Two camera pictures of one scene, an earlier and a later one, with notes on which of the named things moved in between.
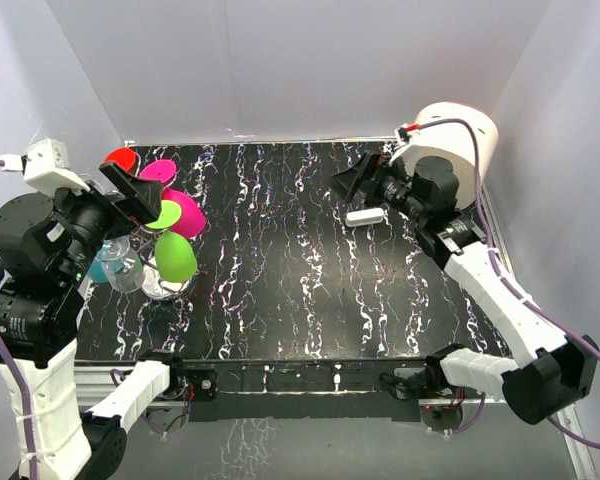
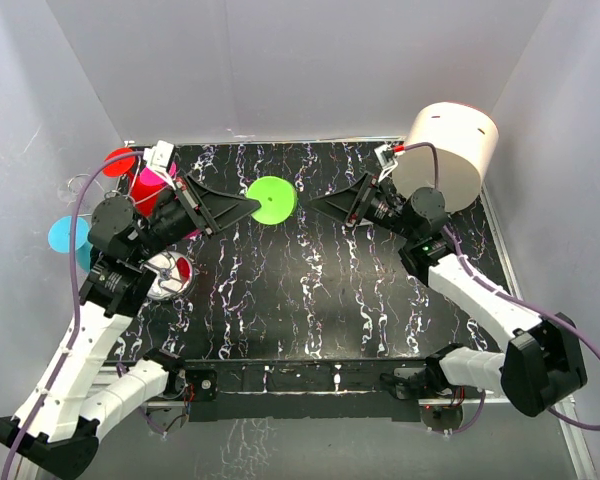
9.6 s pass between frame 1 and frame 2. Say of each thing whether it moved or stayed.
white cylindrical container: stayed
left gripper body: moved
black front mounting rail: stayed
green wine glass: moved
